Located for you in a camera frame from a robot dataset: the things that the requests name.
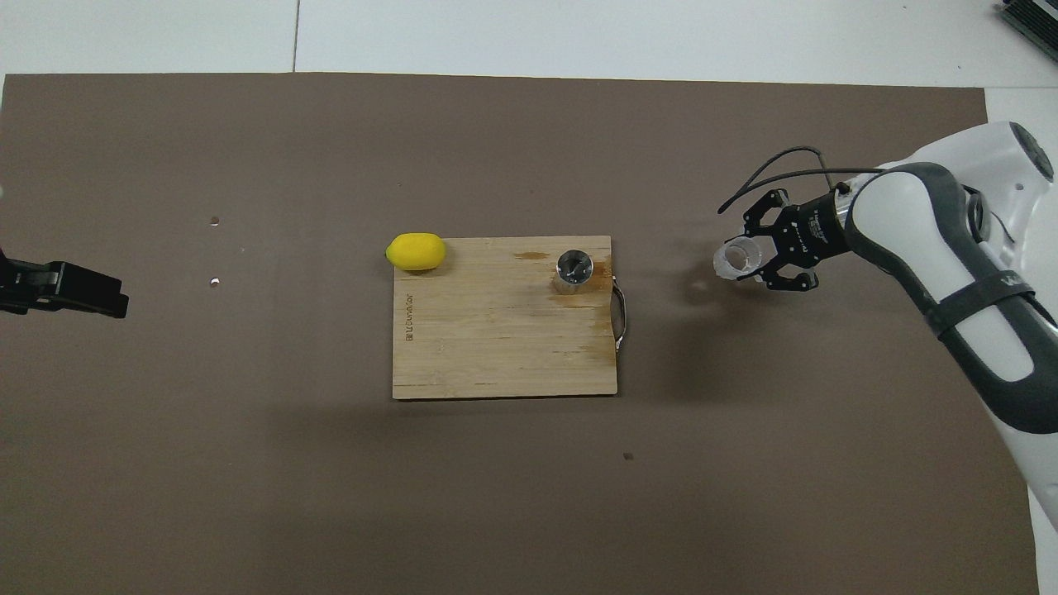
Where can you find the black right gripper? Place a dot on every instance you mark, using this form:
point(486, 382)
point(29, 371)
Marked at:
point(814, 230)

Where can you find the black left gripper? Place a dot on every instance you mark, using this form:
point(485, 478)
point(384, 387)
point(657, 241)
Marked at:
point(25, 285)

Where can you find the small clear glass cup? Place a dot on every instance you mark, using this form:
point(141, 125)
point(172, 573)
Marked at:
point(736, 258)

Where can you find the steel double jigger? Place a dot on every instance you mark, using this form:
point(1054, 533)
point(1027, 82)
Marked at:
point(573, 268)

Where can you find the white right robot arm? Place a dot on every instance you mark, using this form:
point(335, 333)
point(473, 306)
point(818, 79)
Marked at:
point(950, 248)

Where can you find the wooden cutting board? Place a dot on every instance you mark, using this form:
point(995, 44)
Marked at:
point(496, 347)

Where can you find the yellow lemon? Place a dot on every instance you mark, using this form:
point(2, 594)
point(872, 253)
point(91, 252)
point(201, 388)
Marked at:
point(416, 252)

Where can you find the grey ribbed device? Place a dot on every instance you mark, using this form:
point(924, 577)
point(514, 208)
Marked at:
point(1037, 16)

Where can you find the brown table mat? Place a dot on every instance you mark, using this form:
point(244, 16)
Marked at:
point(496, 496)

